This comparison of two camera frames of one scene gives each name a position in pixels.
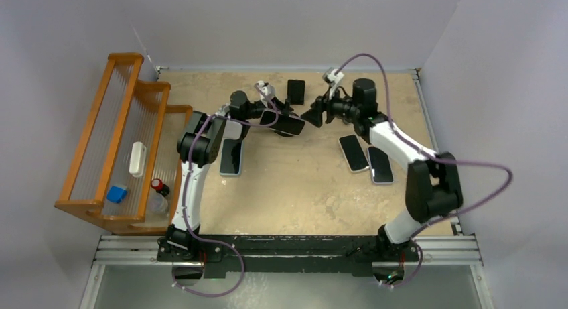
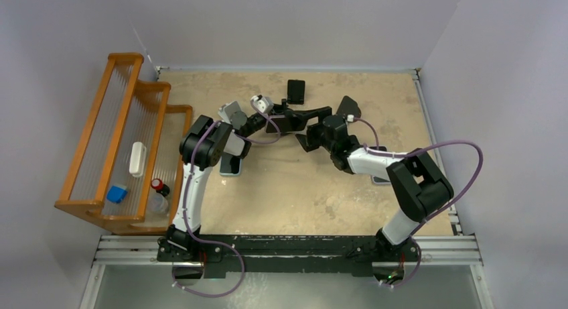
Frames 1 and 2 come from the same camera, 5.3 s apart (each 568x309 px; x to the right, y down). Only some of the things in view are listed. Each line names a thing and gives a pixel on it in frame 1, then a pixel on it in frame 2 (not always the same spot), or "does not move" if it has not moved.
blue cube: (116, 194) does not move
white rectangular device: (138, 159) does not move
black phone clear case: (291, 125) does not move
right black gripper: (315, 115) → (308, 142)
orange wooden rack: (124, 175) does not move
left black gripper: (287, 111) → (278, 110)
